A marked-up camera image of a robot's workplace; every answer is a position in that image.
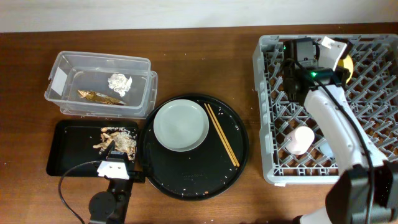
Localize gold snack wrapper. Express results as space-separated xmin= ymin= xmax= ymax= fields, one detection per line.
xmin=77 ymin=90 xmax=126 ymax=106

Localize pink cup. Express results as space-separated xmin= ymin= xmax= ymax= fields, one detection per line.
xmin=285 ymin=126 xmax=315 ymax=155

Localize round black tray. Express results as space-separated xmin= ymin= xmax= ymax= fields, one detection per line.
xmin=137 ymin=94 xmax=249 ymax=201

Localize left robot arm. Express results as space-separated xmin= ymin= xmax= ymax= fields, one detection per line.
xmin=57 ymin=141 xmax=146 ymax=224

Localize grey plate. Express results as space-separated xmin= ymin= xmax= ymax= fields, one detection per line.
xmin=154 ymin=99 xmax=210 ymax=152

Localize yellow bowl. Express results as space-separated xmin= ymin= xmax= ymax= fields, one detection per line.
xmin=338 ymin=55 xmax=354 ymax=83

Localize grey dishwasher rack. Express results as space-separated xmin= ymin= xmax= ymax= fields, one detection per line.
xmin=252 ymin=34 xmax=397 ymax=186

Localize wooden chopstick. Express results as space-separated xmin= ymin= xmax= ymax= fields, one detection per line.
xmin=203 ymin=103 xmax=238 ymax=167
xmin=207 ymin=103 xmax=241 ymax=167

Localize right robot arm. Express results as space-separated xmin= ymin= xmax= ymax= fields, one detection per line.
xmin=281 ymin=37 xmax=397 ymax=224

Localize food scraps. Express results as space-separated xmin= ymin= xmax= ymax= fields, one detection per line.
xmin=93 ymin=127 xmax=137 ymax=161

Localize black rectangular tray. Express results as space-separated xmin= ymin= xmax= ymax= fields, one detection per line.
xmin=46 ymin=120 xmax=139 ymax=176

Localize white tissue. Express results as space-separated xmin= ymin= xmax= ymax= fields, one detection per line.
xmin=108 ymin=73 xmax=132 ymax=97

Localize light blue cup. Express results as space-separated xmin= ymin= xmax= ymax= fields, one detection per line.
xmin=319 ymin=142 xmax=334 ymax=158

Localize clear plastic bin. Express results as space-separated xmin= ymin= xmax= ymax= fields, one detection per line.
xmin=44 ymin=51 xmax=157 ymax=119

